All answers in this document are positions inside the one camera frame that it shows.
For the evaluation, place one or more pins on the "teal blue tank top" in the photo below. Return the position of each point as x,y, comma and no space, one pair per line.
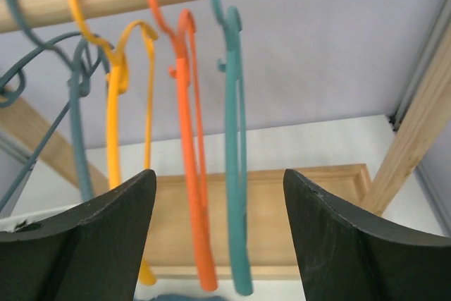
178,297

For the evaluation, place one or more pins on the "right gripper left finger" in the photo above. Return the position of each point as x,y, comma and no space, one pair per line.
89,252

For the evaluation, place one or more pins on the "teal hanger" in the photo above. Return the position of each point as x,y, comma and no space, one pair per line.
235,148
81,67
12,96

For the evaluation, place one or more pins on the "orange hanger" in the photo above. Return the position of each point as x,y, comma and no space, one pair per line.
185,73

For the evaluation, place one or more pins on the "wooden clothes rack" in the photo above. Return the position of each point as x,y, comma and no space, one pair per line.
424,121

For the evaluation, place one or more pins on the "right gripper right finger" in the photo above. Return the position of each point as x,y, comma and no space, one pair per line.
347,253

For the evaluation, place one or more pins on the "yellow hanger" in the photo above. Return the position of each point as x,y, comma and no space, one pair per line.
118,81

